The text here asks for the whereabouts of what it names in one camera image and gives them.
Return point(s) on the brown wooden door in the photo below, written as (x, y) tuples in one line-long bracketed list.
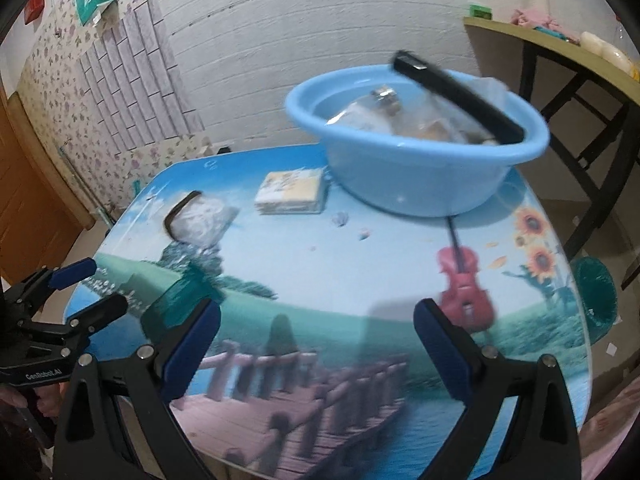
[(41, 217)]

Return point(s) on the wooden side table black legs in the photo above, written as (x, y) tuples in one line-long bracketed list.
[(589, 179)]

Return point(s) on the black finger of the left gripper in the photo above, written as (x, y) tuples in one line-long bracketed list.
[(98, 315)]

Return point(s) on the black tube with white text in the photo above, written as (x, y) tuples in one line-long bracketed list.
[(433, 79)]

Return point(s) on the green small box on shelf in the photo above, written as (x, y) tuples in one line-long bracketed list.
[(478, 11)]

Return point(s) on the pink cloth on shelf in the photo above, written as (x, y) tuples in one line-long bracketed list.
[(533, 18)]

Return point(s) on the light blue plastic basin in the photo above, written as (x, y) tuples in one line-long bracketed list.
[(416, 178)]

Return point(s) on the dark green packet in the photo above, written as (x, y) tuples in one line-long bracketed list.
[(175, 305)]

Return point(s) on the clear bag of toothpicks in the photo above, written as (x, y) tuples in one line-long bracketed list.
[(424, 123)]

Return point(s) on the green waste basket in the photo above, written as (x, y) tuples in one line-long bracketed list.
[(597, 289)]

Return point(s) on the person's left hand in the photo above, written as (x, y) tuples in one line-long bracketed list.
[(50, 399)]

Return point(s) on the clear bag black zip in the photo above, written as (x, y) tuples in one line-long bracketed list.
[(199, 219)]

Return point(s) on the translucent plastic box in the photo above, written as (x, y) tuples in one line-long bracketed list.
[(487, 115)]

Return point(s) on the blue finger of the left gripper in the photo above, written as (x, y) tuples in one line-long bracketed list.
[(74, 273)]

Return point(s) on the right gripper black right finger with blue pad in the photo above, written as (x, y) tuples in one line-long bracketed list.
[(479, 381)]

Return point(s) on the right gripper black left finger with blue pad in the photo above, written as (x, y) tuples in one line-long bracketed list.
[(155, 380)]

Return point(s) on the teal object on shelf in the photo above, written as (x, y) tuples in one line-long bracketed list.
[(556, 34)]

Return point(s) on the red wall box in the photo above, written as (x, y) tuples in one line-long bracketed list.
[(33, 10)]

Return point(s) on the cream round loaves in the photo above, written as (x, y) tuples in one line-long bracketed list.
[(609, 53)]

